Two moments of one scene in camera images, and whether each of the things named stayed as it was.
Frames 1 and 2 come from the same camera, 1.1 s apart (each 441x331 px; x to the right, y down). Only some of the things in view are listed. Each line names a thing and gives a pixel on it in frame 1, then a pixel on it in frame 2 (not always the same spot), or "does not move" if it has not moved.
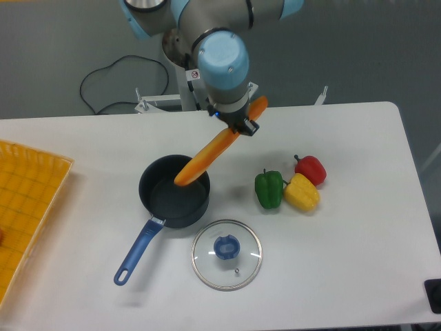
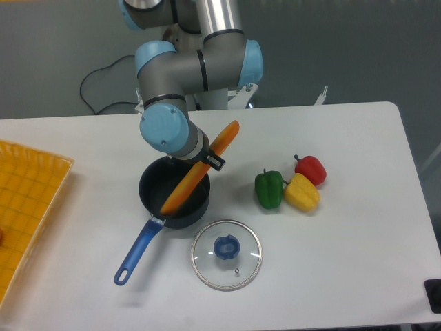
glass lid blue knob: [227, 255] does not move
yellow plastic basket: [31, 183] does not move
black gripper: [239, 121] → [206, 156]
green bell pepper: [269, 188] does not move
